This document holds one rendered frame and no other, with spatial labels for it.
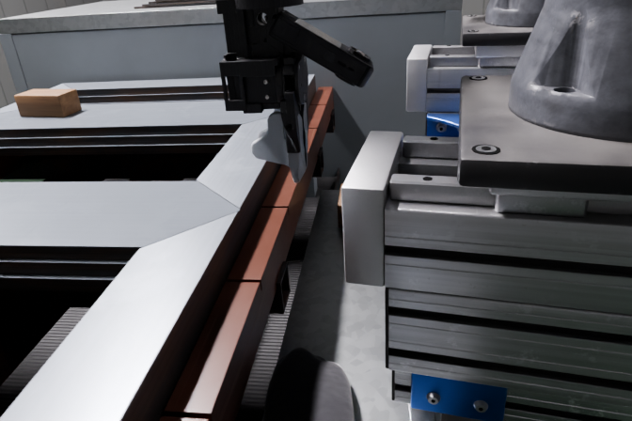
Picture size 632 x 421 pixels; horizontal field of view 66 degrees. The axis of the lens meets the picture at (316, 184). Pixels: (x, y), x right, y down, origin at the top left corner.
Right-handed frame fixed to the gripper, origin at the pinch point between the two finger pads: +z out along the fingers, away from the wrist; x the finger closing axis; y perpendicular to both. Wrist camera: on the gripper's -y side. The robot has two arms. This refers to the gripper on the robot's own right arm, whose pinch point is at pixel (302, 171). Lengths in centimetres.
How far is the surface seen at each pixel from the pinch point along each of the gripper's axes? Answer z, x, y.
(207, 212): 5.5, 0.2, 12.6
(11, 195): 5.5, -4.8, 43.7
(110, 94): 7, -70, 63
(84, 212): 5.5, 0.3, 29.4
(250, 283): 9.8, 8.8, 5.4
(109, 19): -11, -82, 66
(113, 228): 5.5, 4.3, 23.2
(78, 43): -5, -82, 77
